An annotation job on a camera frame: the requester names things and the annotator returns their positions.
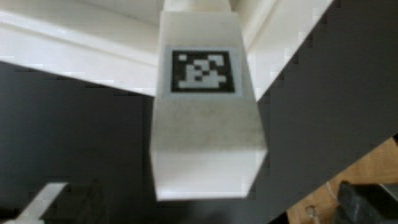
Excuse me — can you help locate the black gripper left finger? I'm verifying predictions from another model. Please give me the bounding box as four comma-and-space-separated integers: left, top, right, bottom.
11, 181, 109, 224

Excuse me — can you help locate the white square tabletop tray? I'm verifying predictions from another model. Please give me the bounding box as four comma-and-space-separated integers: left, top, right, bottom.
0, 0, 335, 95

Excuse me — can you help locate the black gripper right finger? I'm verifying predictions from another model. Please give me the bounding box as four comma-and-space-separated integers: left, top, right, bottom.
336, 182, 398, 224

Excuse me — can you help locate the white leg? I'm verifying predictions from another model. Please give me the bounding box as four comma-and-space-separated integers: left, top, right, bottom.
150, 0, 267, 201

